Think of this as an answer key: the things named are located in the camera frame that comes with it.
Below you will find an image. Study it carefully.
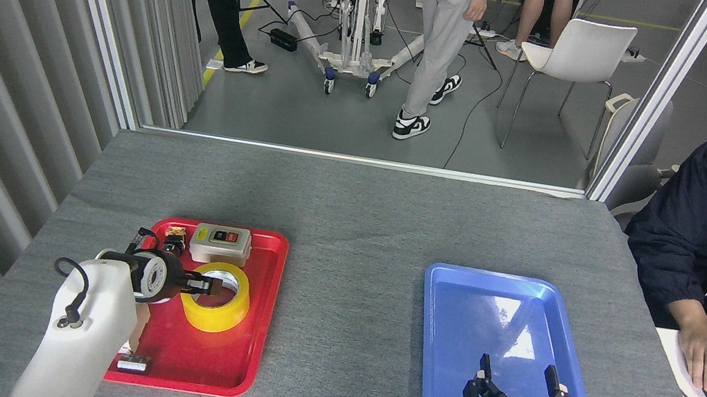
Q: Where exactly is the yellow tape roll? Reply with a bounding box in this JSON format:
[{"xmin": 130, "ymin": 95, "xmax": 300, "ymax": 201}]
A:
[{"xmin": 175, "ymin": 257, "xmax": 256, "ymax": 338}]

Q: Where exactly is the person's right hand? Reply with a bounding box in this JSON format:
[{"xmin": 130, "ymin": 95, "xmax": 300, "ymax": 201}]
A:
[{"xmin": 669, "ymin": 319, "xmax": 707, "ymax": 392}]

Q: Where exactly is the yellow push button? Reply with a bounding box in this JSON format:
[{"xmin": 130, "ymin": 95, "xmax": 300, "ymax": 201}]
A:
[{"xmin": 160, "ymin": 224, "xmax": 190, "ymax": 257}]

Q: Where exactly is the red plastic tray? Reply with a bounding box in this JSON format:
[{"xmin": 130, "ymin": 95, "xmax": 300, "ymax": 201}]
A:
[{"xmin": 102, "ymin": 210, "xmax": 291, "ymax": 397}]

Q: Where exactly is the white circuit breaker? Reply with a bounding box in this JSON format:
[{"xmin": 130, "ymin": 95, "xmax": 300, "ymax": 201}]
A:
[{"xmin": 123, "ymin": 301, "xmax": 153, "ymax": 357}]

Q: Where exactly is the blue plastic tray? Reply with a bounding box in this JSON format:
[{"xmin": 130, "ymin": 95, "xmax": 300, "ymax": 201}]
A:
[{"xmin": 406, "ymin": 260, "xmax": 620, "ymax": 397}]

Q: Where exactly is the grey office chair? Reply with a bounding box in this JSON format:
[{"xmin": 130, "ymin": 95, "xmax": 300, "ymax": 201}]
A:
[{"xmin": 585, "ymin": 89, "xmax": 691, "ymax": 236}]

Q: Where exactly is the black power adapter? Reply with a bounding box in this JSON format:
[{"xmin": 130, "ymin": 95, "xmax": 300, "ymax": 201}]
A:
[{"xmin": 269, "ymin": 28, "xmax": 300, "ymax": 53}]

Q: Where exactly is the white wheeled stand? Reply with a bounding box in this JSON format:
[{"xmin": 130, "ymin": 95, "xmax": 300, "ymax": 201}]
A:
[{"xmin": 276, "ymin": 0, "xmax": 434, "ymax": 107}]

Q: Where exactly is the white chair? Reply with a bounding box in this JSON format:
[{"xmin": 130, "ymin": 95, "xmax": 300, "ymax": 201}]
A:
[{"xmin": 491, "ymin": 9, "xmax": 639, "ymax": 166}]

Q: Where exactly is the white two-button switch box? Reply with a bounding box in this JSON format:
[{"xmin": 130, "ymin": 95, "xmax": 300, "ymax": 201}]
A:
[{"xmin": 186, "ymin": 222, "xmax": 254, "ymax": 270}]

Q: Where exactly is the small silver rail piece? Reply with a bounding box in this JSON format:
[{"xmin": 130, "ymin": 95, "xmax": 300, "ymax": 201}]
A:
[{"xmin": 116, "ymin": 351, "xmax": 152, "ymax": 376}]

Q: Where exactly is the silver frame rail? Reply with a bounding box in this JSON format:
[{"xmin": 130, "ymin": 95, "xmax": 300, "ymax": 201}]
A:
[{"xmin": 137, "ymin": 123, "xmax": 590, "ymax": 201}]

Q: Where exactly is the silver frame post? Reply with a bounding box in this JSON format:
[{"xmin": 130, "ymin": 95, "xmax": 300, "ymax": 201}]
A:
[
  {"xmin": 583, "ymin": 0, "xmax": 707, "ymax": 219},
  {"xmin": 32, "ymin": 0, "xmax": 161, "ymax": 132}
]

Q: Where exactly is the black floor cable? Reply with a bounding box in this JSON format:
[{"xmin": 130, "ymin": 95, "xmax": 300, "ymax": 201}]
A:
[{"xmin": 442, "ymin": 67, "xmax": 509, "ymax": 177}]

